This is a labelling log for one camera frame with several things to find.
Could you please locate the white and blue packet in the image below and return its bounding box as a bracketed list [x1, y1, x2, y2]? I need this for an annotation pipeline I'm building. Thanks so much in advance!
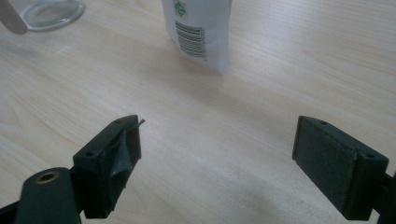
[161, 0, 233, 75]

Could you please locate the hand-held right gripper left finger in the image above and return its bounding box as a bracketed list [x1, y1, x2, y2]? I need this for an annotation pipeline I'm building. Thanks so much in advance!
[72, 114, 146, 219]

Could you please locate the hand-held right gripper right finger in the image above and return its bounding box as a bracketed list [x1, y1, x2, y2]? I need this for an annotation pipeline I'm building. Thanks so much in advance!
[291, 115, 390, 222]

